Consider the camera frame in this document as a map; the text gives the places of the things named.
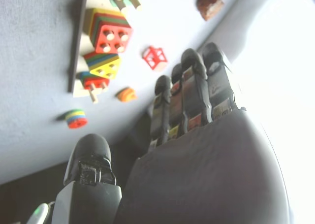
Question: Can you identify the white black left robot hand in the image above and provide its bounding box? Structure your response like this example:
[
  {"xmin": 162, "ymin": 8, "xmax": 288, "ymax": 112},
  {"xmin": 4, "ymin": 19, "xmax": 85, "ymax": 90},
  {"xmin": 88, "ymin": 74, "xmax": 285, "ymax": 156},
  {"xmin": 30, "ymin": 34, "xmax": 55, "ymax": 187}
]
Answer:
[{"xmin": 26, "ymin": 41, "xmax": 295, "ymax": 224}]

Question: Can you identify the round multicolour disc stack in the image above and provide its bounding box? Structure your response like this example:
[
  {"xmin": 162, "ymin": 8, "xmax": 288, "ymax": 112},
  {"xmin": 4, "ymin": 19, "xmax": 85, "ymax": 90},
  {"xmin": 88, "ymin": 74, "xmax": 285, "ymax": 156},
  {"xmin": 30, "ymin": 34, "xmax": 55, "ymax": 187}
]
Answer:
[{"xmin": 58, "ymin": 108, "xmax": 89, "ymax": 130}]

